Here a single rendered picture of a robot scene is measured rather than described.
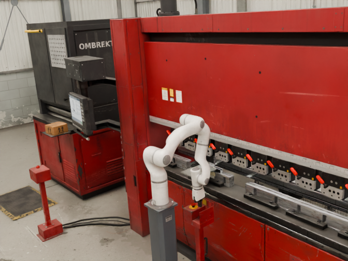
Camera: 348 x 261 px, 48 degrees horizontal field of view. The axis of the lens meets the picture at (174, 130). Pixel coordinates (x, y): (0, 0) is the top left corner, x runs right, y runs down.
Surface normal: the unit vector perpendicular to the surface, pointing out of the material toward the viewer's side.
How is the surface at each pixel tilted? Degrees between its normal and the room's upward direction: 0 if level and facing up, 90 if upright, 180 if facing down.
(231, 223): 90
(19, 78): 90
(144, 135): 90
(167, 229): 90
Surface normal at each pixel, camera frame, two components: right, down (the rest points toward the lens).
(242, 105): -0.77, 0.22
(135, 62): 0.63, 0.18
